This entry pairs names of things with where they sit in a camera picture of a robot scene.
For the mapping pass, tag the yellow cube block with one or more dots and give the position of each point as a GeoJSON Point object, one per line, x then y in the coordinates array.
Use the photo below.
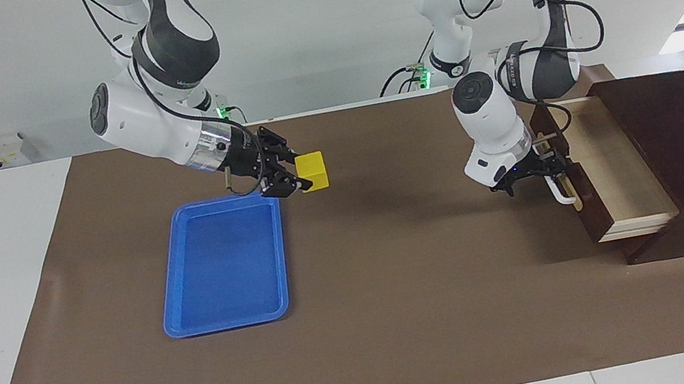
{"type": "Point", "coordinates": [312, 170]}

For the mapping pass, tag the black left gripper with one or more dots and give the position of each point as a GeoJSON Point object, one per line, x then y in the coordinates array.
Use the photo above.
{"type": "Point", "coordinates": [531, 169]}

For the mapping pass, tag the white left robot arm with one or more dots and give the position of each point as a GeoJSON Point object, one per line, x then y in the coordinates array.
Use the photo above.
{"type": "Point", "coordinates": [490, 116]}

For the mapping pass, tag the blue plastic tray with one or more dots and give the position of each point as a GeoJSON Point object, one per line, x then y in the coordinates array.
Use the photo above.
{"type": "Point", "coordinates": [222, 269]}

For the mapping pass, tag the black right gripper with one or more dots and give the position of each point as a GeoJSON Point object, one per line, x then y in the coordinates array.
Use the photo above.
{"type": "Point", "coordinates": [250, 157]}

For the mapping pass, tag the brown paper table mat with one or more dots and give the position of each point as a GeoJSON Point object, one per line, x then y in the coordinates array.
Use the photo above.
{"type": "Point", "coordinates": [400, 280]}

